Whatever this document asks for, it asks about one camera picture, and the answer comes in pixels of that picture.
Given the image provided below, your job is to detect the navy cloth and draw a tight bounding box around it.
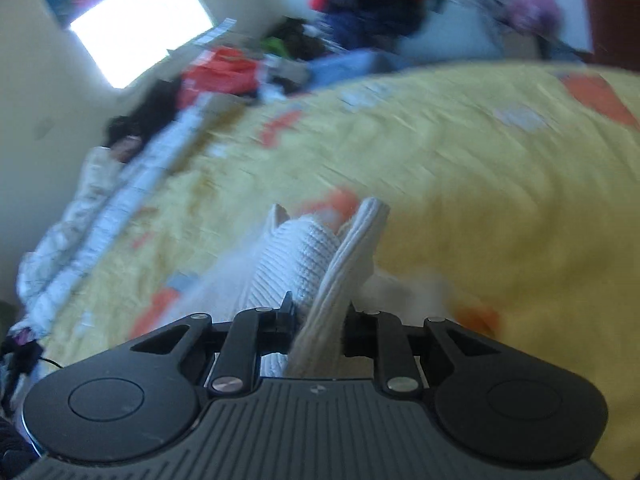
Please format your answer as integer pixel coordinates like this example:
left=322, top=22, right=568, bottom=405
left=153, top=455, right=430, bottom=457
left=320, top=0, right=427, bottom=52

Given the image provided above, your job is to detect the red plastic bag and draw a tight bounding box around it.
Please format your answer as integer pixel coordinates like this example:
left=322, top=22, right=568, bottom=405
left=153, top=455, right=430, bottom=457
left=179, top=46, right=262, bottom=107

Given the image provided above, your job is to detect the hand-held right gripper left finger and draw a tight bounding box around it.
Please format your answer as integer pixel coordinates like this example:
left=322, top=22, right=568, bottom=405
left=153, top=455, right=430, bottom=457
left=127, top=291, right=301, bottom=395

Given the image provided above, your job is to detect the white knit sweater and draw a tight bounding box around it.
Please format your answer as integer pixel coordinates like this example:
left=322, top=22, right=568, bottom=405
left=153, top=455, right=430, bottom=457
left=199, top=197, right=453, bottom=382

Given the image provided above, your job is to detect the dark cloth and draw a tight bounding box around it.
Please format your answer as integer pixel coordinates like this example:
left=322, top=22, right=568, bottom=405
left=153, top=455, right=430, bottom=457
left=101, top=79, right=187, bottom=163

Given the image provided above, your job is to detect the green black bag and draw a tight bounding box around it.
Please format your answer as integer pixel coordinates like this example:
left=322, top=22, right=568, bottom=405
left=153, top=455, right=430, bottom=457
left=264, top=17, right=323, bottom=60

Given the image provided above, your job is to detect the white printed duvet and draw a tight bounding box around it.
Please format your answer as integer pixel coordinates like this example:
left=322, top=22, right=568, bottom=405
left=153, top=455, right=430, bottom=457
left=16, top=94, right=217, bottom=332

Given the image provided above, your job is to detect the yellow bedsheet with orange print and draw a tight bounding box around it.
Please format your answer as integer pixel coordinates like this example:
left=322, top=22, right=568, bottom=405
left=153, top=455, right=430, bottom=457
left=37, top=59, right=640, bottom=480

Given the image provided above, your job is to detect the pink plastic bag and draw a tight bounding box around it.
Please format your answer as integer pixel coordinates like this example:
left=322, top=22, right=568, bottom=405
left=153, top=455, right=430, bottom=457
left=504, top=0, right=565, bottom=37

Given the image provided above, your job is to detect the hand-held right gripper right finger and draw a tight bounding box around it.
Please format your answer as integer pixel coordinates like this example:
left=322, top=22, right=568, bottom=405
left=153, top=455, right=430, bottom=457
left=341, top=301, right=506, bottom=395

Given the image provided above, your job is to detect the bright window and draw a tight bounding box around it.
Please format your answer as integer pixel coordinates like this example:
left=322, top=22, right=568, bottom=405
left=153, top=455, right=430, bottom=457
left=69, top=0, right=217, bottom=89

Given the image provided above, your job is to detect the blue knit cloth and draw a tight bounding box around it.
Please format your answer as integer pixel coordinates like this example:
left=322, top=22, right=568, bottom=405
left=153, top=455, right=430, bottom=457
left=306, top=49, right=402, bottom=90

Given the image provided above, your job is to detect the brown wooden door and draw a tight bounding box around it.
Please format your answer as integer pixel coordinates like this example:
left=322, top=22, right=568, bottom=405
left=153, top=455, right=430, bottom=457
left=574, top=0, right=640, bottom=65

